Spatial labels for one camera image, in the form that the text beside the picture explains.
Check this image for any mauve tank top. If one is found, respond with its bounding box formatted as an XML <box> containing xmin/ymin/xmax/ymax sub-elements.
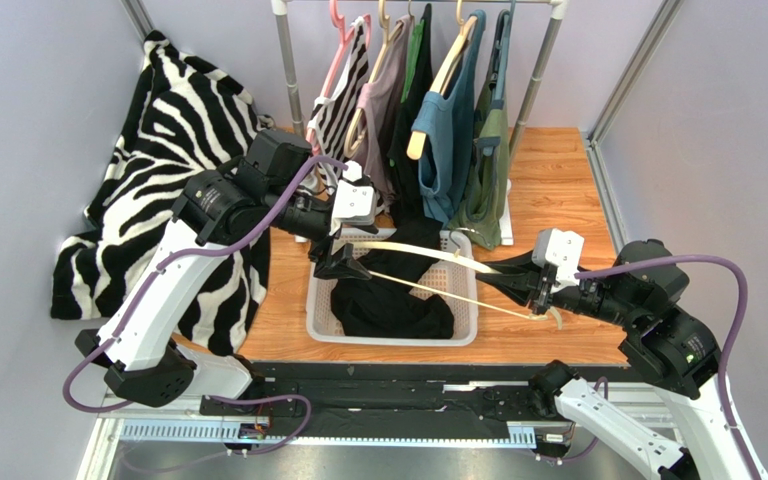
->
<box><xmin>352</xmin><ymin>15</ymin><xmax>414</xmax><ymax>207</ymax></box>

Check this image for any cream plastic hanger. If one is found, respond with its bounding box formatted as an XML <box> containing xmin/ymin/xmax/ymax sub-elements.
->
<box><xmin>339</xmin><ymin>229</ymin><xmax>563</xmax><ymax>346</ymax></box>

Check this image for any wooden hanger under mauve top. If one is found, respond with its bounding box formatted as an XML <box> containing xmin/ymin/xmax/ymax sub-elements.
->
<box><xmin>344</xmin><ymin>0</ymin><xmax>404</xmax><ymax>159</ymax></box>

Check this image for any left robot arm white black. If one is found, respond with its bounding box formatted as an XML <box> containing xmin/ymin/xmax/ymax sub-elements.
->
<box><xmin>75</xmin><ymin>130</ymin><xmax>377</xmax><ymax>408</ymax></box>

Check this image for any white plastic laundry basket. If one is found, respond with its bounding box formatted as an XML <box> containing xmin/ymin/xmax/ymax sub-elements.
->
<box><xmin>306</xmin><ymin>260</ymin><xmax>479</xmax><ymax>347</ymax></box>

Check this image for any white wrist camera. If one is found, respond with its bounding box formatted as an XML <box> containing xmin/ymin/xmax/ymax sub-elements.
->
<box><xmin>531</xmin><ymin>228</ymin><xmax>584</xmax><ymax>293</ymax></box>
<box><xmin>329</xmin><ymin>161</ymin><xmax>377</xmax><ymax>236</ymax></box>

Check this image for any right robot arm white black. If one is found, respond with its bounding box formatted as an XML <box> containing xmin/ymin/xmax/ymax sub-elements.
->
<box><xmin>477</xmin><ymin>230</ymin><xmax>768</xmax><ymax>479</ymax></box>

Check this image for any zebra striped blanket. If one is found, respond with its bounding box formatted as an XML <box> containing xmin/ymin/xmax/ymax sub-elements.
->
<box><xmin>49</xmin><ymin>30</ymin><xmax>274</xmax><ymax>321</ymax></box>

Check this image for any olive green tank top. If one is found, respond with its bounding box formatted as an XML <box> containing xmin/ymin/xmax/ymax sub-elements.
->
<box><xmin>448</xmin><ymin>9</ymin><xmax>513</xmax><ymax>252</ymax></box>

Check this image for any blue tank top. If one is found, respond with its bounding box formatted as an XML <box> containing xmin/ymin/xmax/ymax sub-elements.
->
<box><xmin>411</xmin><ymin>9</ymin><xmax>486</xmax><ymax>225</ymax></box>

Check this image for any green plastic hanger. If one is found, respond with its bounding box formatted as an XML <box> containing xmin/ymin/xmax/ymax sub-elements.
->
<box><xmin>400</xmin><ymin>18</ymin><xmax>424</xmax><ymax>103</ymax></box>

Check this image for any wooden hanger under blue top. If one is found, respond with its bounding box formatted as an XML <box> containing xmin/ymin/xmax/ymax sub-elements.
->
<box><xmin>406</xmin><ymin>0</ymin><xmax>476</xmax><ymax>161</ymax></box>

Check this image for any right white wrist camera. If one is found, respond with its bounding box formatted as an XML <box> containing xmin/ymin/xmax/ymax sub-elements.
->
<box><xmin>531</xmin><ymin>228</ymin><xmax>584</xmax><ymax>293</ymax></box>

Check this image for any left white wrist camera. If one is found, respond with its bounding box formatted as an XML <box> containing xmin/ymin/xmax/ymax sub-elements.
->
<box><xmin>329</xmin><ymin>161</ymin><xmax>377</xmax><ymax>236</ymax></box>

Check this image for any metal clothes rack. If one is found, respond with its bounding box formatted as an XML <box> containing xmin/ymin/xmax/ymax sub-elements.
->
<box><xmin>270</xmin><ymin>0</ymin><xmax>572</xmax><ymax>246</ymax></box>

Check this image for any black white striped tank top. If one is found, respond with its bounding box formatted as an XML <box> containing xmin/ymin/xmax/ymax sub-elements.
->
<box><xmin>309</xmin><ymin>16</ymin><xmax>393</xmax><ymax>213</ymax></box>

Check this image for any teal plastic hanger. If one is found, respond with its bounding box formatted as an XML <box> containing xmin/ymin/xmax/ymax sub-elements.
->
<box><xmin>486</xmin><ymin>1</ymin><xmax>517</xmax><ymax>110</ymax></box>

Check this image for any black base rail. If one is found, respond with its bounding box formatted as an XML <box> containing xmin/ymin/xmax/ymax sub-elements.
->
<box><xmin>94</xmin><ymin>359</ymin><xmax>655</xmax><ymax>461</ymax></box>

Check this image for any pink plastic hanger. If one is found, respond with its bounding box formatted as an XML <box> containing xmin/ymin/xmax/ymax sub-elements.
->
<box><xmin>306</xmin><ymin>1</ymin><xmax>372</xmax><ymax>158</ymax></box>

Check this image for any black top on green hanger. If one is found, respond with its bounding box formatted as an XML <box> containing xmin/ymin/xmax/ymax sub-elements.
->
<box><xmin>387</xmin><ymin>3</ymin><xmax>435</xmax><ymax>228</ymax></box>

